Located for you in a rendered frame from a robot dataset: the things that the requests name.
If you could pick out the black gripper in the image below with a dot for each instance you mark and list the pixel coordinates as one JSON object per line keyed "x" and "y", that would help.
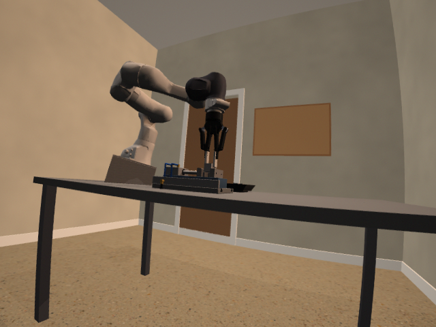
{"x": 213, "y": 125}

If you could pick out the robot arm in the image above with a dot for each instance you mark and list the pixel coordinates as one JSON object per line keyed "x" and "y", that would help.
{"x": 211, "y": 88}

